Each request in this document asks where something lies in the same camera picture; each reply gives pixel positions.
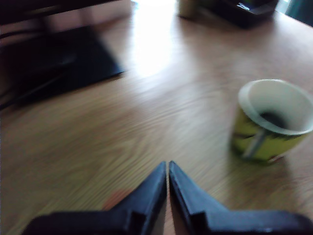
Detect black plant tray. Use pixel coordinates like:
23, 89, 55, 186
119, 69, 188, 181
207, 0, 280, 29

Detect small beige cup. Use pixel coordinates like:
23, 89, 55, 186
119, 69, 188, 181
178, 0, 204, 20

